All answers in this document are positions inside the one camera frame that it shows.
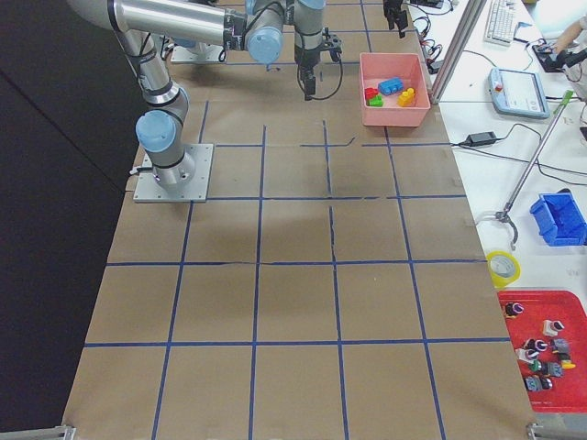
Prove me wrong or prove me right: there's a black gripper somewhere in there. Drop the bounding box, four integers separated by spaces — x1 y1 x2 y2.
294 45 321 100
383 0 408 38

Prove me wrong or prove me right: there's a red toy block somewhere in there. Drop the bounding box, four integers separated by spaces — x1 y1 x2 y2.
364 87 379 101

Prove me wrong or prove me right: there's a blue toy block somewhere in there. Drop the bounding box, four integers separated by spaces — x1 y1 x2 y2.
377 77 404 96

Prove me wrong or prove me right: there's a green toy block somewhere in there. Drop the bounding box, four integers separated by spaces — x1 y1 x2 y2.
367 94 383 107

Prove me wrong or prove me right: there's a yellow toy block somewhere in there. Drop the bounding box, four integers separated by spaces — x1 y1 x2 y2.
397 87 416 107

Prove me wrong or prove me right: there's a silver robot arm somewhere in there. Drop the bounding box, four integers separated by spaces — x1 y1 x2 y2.
70 1 339 203

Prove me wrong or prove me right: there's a pink plastic box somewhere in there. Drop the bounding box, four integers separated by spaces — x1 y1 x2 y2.
360 52 430 127

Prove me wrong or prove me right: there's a white keyboard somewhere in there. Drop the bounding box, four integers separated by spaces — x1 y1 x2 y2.
483 0 516 46

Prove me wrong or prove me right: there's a teach pendant tablet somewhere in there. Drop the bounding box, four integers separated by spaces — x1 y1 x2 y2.
488 68 550 119

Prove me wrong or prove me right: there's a black power adapter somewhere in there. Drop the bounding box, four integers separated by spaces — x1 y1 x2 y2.
464 131 498 147

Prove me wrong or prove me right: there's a blue plastic bin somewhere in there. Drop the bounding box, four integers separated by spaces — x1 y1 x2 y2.
530 191 586 247

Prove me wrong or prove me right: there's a yellow tape roll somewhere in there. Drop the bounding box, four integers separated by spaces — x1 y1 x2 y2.
487 250 521 289

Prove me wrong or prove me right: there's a red plastic tray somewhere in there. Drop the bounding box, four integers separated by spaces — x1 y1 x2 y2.
498 290 586 413

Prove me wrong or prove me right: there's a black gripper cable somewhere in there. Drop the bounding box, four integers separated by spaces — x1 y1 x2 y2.
294 49 345 102

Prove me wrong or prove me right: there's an aluminium frame post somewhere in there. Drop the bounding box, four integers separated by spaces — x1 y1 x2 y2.
429 0 486 104

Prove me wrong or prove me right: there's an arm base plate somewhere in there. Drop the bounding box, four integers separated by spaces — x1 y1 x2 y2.
171 42 223 64
133 143 214 203

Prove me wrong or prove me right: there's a green handled reacher grabber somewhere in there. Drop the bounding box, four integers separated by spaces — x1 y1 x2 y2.
493 90 574 251

